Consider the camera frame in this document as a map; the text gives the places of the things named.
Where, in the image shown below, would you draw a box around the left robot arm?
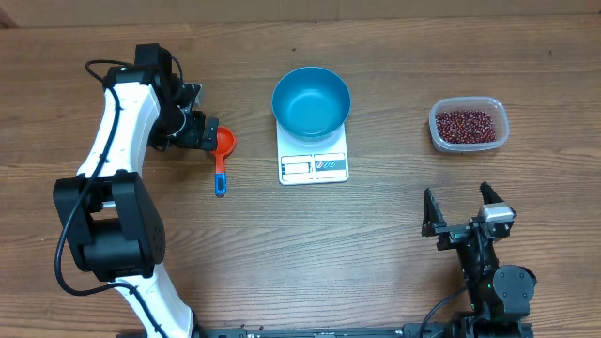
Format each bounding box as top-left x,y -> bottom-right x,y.
53,43 -> 235,337

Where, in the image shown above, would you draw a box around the orange measuring scoop blue handle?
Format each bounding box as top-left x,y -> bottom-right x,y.
211,126 -> 236,197

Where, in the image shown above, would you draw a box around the white kitchen scale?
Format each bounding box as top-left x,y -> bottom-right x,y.
276,123 -> 349,186

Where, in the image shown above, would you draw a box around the red beans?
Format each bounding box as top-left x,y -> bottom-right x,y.
436,110 -> 497,144

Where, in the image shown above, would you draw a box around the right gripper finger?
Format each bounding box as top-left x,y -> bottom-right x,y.
422,188 -> 446,237
480,181 -> 504,205

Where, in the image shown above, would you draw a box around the blue bowl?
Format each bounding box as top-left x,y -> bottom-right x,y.
271,66 -> 352,142

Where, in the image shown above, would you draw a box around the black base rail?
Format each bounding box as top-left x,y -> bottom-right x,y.
201,322 -> 470,338

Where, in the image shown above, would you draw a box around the clear plastic container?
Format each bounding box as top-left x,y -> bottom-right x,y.
428,96 -> 510,153

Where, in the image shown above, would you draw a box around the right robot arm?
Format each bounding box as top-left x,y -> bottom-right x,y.
418,182 -> 537,338

